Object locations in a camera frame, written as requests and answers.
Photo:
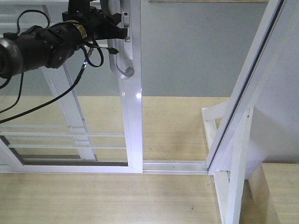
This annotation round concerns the silver curved door handle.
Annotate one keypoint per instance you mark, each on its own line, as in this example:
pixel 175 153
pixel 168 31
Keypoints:
pixel 119 64

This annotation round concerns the silver door lock plate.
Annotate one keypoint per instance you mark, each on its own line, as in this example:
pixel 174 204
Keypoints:
pixel 125 7

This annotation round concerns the white triangular support brace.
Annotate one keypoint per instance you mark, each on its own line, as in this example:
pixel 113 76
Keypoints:
pixel 229 172

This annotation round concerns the light wooden platform board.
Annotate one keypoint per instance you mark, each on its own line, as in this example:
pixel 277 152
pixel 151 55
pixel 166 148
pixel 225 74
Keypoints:
pixel 172 130

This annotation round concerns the aluminium floor track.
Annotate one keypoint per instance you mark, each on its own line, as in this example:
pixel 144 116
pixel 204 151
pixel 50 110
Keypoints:
pixel 175 167

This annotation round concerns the white door frame post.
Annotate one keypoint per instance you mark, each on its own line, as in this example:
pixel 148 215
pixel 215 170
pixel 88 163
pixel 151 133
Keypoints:
pixel 263 51

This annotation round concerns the fixed white glass panel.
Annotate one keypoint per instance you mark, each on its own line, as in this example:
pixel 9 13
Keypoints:
pixel 51 131

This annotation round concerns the white framed sliding glass door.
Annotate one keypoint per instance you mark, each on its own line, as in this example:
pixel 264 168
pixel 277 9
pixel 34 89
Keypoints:
pixel 111 106

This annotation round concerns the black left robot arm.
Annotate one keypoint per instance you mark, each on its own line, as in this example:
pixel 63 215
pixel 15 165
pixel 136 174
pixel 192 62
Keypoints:
pixel 24 51

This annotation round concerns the light wooden box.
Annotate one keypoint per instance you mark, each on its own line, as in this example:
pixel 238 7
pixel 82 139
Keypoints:
pixel 271 194

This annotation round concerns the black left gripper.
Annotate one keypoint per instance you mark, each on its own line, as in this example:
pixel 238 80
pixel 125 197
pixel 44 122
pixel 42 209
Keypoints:
pixel 82 26

